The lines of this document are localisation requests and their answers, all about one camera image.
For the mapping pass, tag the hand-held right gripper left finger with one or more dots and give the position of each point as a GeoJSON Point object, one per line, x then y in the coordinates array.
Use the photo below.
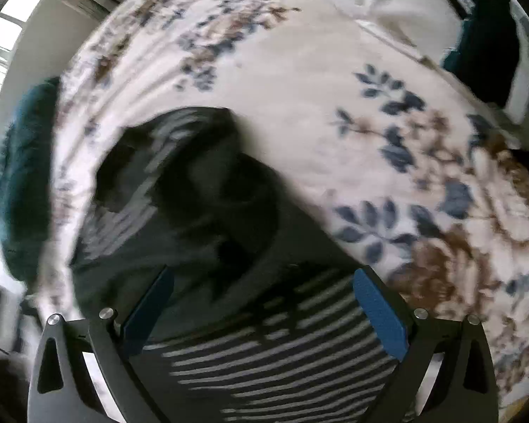
{"type": "Point", "coordinates": [147, 313]}

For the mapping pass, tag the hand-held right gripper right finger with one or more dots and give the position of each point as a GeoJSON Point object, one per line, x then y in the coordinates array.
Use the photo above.
{"type": "Point", "coordinates": [379, 313]}

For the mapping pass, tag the dark knit sweater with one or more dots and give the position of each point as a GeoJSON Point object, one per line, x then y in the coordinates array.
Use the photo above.
{"type": "Point", "coordinates": [229, 229]}

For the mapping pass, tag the teal fuzzy cloth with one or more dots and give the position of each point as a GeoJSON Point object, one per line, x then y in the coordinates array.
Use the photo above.
{"type": "Point", "coordinates": [26, 176]}

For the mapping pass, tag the floral fleece blanket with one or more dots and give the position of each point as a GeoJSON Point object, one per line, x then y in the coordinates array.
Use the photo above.
{"type": "Point", "coordinates": [299, 97]}

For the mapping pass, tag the teal garment with white trim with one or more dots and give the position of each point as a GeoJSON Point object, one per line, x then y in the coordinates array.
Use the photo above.
{"type": "Point", "coordinates": [489, 44]}

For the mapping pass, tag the white cloth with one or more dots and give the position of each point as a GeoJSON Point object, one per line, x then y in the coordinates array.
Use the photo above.
{"type": "Point", "coordinates": [410, 13]}

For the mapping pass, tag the window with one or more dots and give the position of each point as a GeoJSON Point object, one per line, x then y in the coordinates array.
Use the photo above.
{"type": "Point", "coordinates": [4, 31]}

